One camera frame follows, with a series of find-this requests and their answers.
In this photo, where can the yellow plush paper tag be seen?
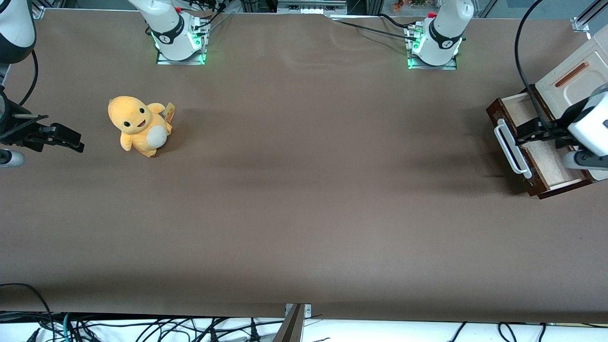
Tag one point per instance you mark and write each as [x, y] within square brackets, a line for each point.
[169, 111]

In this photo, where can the brown table cover sheet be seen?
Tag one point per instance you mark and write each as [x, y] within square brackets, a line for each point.
[304, 190]

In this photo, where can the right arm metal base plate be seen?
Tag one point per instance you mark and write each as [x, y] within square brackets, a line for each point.
[183, 62]

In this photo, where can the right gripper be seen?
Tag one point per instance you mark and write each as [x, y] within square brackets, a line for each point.
[14, 131]

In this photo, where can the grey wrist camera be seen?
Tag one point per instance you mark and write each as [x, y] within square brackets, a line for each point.
[12, 158]
[589, 160]

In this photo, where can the dark angled bar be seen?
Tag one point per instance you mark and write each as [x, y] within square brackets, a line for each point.
[290, 330]

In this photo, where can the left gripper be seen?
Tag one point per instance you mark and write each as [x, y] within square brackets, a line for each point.
[563, 124]

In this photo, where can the aluminium frame profile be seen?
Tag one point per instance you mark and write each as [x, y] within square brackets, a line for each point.
[582, 23]

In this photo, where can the dark wood drawer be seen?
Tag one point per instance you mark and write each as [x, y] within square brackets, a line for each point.
[546, 161]

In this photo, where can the yellow plush toy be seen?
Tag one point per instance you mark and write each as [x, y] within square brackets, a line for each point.
[135, 118]

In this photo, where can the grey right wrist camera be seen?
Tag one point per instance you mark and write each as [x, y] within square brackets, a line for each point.
[12, 158]

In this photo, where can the metal bracket plate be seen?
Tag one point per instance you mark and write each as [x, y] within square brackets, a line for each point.
[308, 311]

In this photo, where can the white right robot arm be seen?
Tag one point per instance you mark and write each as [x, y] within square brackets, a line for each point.
[171, 35]

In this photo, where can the grey device with ports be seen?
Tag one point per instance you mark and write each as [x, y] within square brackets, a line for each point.
[311, 7]

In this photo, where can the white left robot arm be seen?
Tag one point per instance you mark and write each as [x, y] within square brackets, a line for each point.
[441, 38]

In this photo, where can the aluminium corner bracket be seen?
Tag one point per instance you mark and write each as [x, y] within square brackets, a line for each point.
[39, 12]

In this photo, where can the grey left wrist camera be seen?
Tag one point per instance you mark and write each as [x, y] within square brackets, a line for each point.
[589, 160]

